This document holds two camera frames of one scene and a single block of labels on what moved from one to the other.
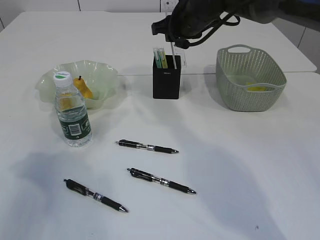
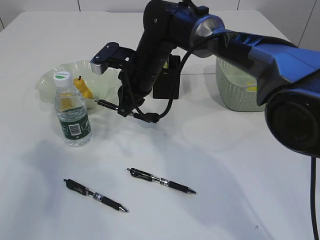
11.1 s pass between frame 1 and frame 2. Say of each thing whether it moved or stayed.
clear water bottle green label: stayed
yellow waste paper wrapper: stayed
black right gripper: moved
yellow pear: stayed
